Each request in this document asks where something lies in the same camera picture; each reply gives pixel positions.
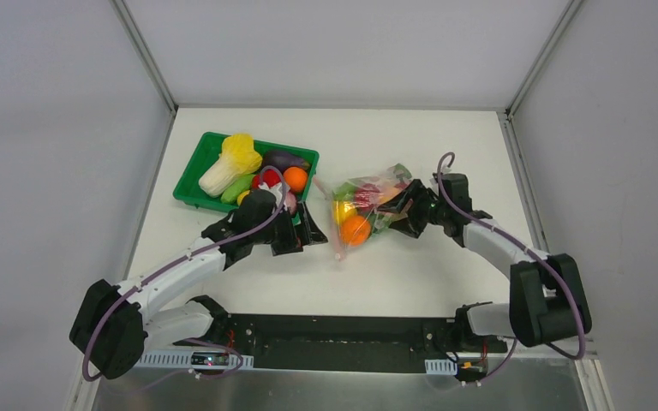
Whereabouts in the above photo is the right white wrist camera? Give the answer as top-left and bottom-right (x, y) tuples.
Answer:
(436, 161), (453, 177)

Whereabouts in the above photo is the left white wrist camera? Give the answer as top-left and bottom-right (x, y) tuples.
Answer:
(267, 182), (286, 208)

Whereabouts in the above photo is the green plastic tray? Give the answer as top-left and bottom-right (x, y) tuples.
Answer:
(173, 132), (320, 213)

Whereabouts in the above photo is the clear zip top bag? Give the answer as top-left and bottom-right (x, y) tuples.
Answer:
(313, 164), (413, 261)

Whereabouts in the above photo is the fake napa cabbage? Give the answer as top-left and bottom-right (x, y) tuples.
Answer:
(198, 134), (262, 197)

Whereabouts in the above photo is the fake yellow lemon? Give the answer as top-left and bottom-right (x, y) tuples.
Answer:
(236, 190), (250, 206)

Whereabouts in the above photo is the fake green cucumber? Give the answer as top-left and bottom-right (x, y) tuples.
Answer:
(220, 174), (255, 205)

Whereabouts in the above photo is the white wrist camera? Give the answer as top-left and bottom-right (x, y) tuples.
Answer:
(436, 161), (453, 177)
(267, 182), (286, 208)

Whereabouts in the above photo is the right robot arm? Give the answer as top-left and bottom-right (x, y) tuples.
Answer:
(379, 173), (592, 351)

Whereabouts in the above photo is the aluminium frame rail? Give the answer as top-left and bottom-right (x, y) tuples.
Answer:
(110, 0), (178, 116)

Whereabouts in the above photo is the fake pink onion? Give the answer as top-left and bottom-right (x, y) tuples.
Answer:
(284, 192), (297, 216)

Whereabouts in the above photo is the fake purple eggplant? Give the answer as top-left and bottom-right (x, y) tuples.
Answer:
(261, 149), (311, 173)

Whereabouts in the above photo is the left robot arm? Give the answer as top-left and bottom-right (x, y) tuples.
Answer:
(69, 189), (328, 381)

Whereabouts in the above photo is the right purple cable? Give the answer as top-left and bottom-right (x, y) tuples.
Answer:
(436, 152), (588, 381)

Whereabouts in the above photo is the fake orange in tray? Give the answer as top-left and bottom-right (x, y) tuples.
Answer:
(283, 167), (308, 194)

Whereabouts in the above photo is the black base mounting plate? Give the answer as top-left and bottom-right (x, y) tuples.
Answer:
(199, 313), (508, 374)

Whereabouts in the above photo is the fake red bell pepper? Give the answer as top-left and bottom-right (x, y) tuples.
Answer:
(250, 170), (281, 189)

